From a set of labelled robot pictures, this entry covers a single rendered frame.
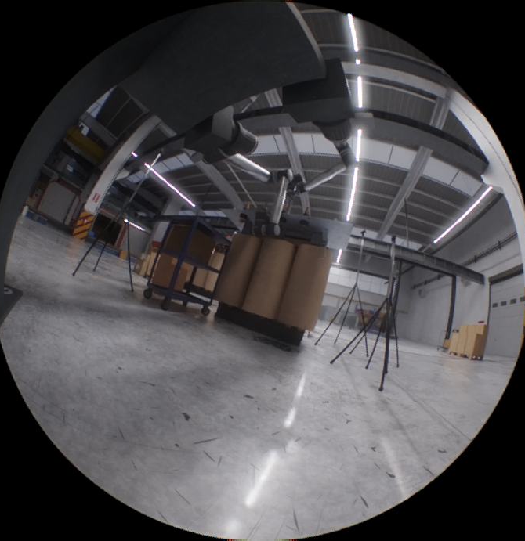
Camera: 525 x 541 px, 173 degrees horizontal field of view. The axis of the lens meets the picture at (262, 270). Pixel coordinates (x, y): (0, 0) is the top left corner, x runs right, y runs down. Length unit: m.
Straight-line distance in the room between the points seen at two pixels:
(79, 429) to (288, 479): 0.43
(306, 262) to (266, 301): 0.59
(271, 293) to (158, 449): 1.70
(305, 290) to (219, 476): 1.65
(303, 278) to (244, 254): 0.75
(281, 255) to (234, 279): 0.61
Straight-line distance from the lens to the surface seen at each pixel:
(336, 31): 9.69
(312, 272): 1.81
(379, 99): 10.40
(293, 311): 1.77
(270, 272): 1.89
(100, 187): 11.30
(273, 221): 1.70
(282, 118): 5.13
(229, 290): 2.04
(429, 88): 8.81
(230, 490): 0.42
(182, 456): 0.44
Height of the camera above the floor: 0.37
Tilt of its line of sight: 9 degrees up
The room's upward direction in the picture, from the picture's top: 17 degrees clockwise
